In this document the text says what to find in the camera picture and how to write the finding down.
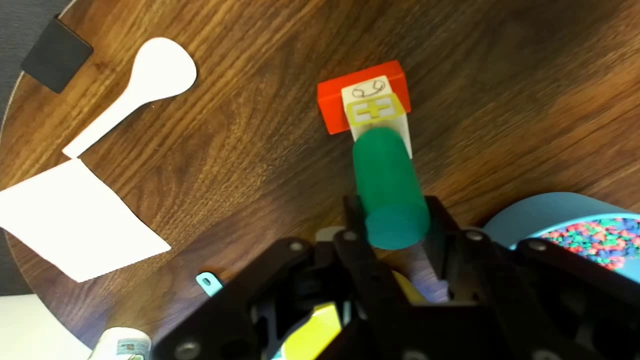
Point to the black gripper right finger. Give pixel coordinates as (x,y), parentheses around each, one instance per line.
(479,273)

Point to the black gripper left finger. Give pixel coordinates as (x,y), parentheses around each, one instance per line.
(383,327)

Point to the green cylinder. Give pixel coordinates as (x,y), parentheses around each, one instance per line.
(394,209)

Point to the orange block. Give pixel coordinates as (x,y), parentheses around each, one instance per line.
(329,93)

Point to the yellow bowl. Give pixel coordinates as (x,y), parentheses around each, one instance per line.
(315,334)

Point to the blue bowl with beads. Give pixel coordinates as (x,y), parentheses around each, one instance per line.
(582,224)

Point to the teal measuring scoop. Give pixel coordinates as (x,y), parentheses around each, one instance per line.
(208,282)

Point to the patterned paper cup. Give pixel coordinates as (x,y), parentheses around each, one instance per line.
(123,345)

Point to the round wooden table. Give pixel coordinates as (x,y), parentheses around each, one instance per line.
(509,98)

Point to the white paper sheet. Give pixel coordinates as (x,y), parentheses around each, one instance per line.
(76,222)

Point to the white plastic spoon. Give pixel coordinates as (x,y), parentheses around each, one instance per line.
(160,69)

